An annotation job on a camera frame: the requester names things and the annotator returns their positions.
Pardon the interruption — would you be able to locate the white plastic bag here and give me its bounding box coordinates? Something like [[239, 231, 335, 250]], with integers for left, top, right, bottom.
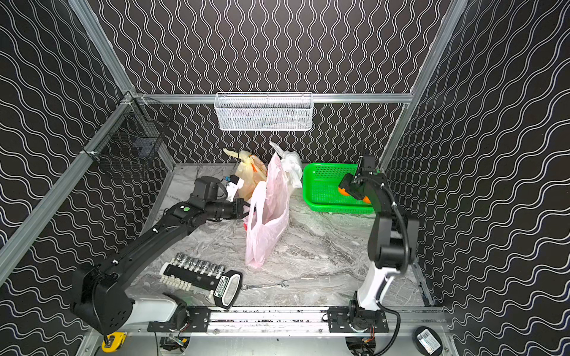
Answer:
[[270, 142, 303, 194]]

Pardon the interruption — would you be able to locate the aluminium corner post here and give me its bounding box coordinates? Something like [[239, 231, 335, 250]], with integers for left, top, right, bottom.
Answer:
[[377, 0, 468, 172]]

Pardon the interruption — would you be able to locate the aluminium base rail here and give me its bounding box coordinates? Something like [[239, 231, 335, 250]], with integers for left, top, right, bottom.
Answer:
[[75, 305, 460, 356]]

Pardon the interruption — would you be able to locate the black wire basket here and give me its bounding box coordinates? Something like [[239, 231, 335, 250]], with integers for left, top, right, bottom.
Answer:
[[85, 92, 175, 181]]

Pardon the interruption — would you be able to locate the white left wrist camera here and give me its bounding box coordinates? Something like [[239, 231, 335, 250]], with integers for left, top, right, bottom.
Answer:
[[224, 174, 244, 202]]

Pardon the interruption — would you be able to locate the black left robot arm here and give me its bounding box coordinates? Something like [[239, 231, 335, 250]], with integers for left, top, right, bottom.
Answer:
[[70, 177, 250, 337]]

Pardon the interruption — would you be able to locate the black round puck device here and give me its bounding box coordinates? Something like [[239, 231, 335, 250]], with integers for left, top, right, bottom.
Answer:
[[412, 326, 444, 356]]

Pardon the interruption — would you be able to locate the yellow plastic bag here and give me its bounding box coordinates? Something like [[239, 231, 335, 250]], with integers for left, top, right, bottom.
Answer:
[[223, 148, 267, 202]]

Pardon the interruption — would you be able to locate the green plastic basket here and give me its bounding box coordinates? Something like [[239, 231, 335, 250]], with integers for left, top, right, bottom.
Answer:
[[302, 163, 374, 214]]

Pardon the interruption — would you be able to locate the steel combination wrench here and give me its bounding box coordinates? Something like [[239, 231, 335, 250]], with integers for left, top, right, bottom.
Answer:
[[241, 280, 289, 291]]

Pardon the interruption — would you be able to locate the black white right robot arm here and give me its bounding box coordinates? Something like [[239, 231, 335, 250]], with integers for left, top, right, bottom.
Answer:
[[338, 172, 412, 355]]

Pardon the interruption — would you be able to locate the pink plastic bag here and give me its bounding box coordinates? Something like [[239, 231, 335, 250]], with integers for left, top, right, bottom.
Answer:
[[245, 154, 289, 268]]

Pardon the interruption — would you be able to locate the yellow tape measure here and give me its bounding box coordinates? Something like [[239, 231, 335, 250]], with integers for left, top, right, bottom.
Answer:
[[101, 332, 127, 353]]

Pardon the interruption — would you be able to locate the socket set holder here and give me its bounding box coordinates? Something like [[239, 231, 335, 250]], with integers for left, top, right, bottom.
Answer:
[[160, 253, 243, 310]]

